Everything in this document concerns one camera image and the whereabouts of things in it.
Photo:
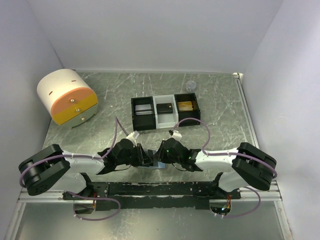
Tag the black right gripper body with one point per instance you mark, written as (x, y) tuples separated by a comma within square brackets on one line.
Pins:
[(166, 158)]

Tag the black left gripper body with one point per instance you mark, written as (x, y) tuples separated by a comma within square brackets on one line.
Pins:
[(132, 158)]

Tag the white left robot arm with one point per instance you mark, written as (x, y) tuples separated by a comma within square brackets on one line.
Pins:
[(55, 169)]

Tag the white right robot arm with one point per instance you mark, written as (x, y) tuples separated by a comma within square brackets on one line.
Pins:
[(205, 160)]

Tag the black cards stack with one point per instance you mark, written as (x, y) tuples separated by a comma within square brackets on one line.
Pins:
[(164, 108)]

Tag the silver cards stack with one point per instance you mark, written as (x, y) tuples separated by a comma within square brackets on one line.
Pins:
[(143, 109)]

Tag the gold cards stack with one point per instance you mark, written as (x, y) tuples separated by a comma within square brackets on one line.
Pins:
[(185, 106)]

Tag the white middle tray compartment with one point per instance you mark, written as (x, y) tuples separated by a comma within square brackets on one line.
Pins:
[(164, 121)]

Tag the black right tray compartment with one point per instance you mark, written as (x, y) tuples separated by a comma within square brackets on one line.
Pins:
[(196, 113)]

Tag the black tray compartment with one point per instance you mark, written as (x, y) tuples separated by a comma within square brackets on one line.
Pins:
[(196, 113), (145, 122)]

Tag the black left tray compartment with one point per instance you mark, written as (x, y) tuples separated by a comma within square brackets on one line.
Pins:
[(145, 122)]

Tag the small clear plastic cup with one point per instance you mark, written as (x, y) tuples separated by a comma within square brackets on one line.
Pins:
[(191, 86)]

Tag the white orange yellow drawer cabinet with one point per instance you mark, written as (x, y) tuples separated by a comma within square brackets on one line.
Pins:
[(67, 97)]

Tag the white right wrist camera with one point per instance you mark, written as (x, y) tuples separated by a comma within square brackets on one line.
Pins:
[(175, 135)]

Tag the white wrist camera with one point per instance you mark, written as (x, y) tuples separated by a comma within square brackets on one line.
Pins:
[(133, 136), (175, 135)]

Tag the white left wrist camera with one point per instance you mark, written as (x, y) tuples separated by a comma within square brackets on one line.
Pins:
[(133, 136)]

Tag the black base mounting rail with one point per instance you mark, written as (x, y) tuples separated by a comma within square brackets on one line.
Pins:
[(149, 195)]

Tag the aluminium frame rail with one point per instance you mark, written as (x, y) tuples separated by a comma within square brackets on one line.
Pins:
[(256, 167)]

